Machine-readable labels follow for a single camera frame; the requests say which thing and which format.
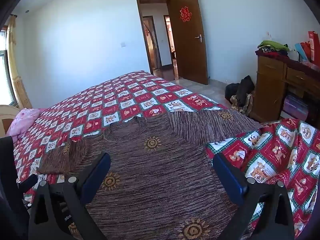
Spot brown knitted sweater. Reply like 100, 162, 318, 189
37, 109, 260, 239

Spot green folded clothes pile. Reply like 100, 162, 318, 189
257, 40, 290, 56

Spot red patchwork bedspread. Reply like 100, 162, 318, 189
14, 71, 319, 237

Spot pink pillow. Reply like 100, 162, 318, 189
6, 108, 43, 143

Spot cream wooden headboard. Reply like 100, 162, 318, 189
0, 105, 20, 137

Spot purple box under desk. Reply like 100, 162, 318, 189
283, 95, 309, 121

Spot yellow curtain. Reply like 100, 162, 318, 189
6, 15, 33, 110

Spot black bag on floor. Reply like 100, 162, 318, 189
225, 75, 255, 116

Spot window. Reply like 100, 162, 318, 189
0, 26, 17, 106

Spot wooden desk cabinet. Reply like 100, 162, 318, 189
250, 50, 319, 128

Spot red gift bags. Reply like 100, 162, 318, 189
295, 31, 319, 66

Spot brown wooden door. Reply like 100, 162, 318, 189
167, 0, 208, 85

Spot red double happiness decal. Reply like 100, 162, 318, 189
180, 6, 192, 22

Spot silver door handle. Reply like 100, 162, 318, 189
195, 34, 202, 43

